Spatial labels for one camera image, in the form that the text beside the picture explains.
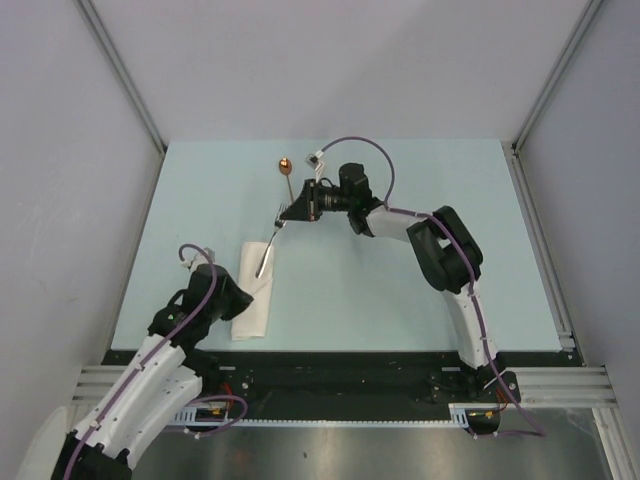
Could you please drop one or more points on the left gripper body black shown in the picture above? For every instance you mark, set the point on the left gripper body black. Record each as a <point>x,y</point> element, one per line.
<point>229,305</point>

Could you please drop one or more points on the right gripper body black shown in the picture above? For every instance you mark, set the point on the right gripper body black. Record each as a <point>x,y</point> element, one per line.
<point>320,200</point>

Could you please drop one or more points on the white cloth napkin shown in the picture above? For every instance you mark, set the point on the white cloth napkin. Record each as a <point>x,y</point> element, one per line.
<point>253,323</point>

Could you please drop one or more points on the silver fork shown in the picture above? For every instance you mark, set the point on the silver fork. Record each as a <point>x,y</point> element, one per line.
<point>279,223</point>

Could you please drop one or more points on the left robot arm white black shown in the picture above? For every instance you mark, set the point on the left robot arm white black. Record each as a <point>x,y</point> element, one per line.
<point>166,374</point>

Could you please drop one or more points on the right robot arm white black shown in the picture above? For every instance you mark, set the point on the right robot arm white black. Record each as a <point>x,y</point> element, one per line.
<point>448,256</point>

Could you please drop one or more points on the copper spoon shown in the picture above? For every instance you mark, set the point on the copper spoon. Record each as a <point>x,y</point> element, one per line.
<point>285,168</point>

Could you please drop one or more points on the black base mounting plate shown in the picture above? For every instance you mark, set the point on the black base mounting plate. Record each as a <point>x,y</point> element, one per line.
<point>270,376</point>

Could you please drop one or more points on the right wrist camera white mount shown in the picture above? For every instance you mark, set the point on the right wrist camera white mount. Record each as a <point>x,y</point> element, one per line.
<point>314,160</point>

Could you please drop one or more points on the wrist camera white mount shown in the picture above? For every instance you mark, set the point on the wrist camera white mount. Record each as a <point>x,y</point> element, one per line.
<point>314,160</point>
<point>205,258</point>

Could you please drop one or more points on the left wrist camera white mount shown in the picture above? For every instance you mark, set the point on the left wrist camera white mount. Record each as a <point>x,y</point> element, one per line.
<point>205,258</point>

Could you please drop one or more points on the right aluminium frame post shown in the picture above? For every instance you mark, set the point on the right aluminium frame post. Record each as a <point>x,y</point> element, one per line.
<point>559,69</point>

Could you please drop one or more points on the aluminium frame post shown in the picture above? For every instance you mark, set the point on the aluminium frame post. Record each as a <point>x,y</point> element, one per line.
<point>114,60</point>
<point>559,69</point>

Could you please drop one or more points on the white slotted cable duct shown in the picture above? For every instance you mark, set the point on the white slotted cable duct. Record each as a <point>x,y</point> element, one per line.
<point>436,416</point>

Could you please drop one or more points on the left aluminium frame post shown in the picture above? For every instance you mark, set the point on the left aluminium frame post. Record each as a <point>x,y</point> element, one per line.
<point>114,60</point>

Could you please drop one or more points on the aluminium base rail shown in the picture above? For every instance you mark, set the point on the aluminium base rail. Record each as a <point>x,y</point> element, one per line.
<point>553,386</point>

